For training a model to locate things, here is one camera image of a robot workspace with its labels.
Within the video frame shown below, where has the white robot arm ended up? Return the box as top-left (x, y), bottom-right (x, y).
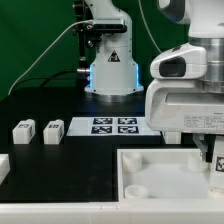
top-left (84, 0), bottom-right (224, 161)

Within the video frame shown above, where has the white cable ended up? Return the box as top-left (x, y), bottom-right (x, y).
top-left (7, 19), bottom-right (95, 96)

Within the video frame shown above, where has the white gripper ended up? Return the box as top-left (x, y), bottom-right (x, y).
top-left (145, 79), bottom-right (224, 163)

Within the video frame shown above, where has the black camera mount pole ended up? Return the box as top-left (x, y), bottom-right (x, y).
top-left (72, 0), bottom-right (101, 88)

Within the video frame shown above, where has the black cable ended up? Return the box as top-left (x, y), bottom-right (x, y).
top-left (11, 69), bottom-right (88, 95)

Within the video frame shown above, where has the white square tabletop tray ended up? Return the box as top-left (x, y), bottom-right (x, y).
top-left (116, 148), bottom-right (224, 204)

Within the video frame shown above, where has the white block left edge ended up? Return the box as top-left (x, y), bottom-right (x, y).
top-left (0, 154), bottom-right (10, 185)

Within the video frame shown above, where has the white sheet with markers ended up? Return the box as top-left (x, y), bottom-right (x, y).
top-left (67, 116), bottom-right (160, 136)

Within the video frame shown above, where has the white front rail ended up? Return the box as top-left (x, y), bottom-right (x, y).
top-left (0, 199), bottom-right (224, 224)

